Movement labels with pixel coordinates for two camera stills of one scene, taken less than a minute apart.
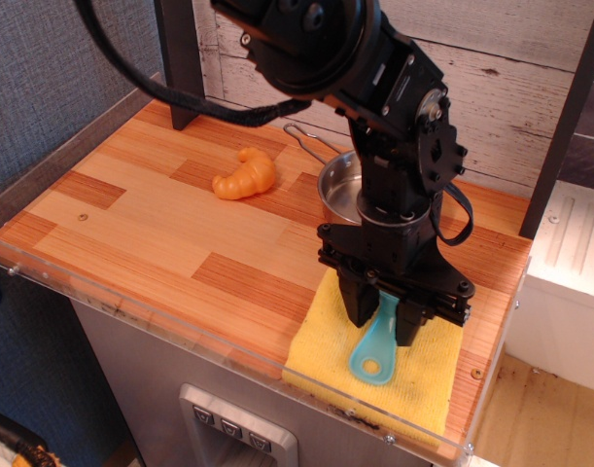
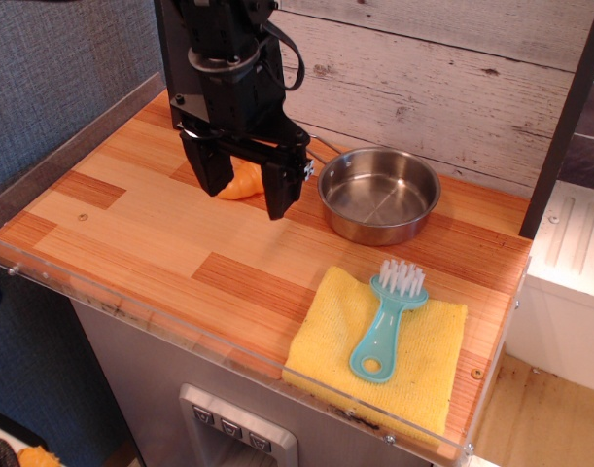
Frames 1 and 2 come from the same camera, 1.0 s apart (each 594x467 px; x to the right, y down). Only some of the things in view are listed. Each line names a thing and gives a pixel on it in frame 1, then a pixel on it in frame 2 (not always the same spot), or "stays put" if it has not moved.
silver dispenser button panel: [223, 433] stays put
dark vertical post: [548, 177] stays put
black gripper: [398, 244] -> [242, 104]
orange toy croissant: [256, 174] stays put
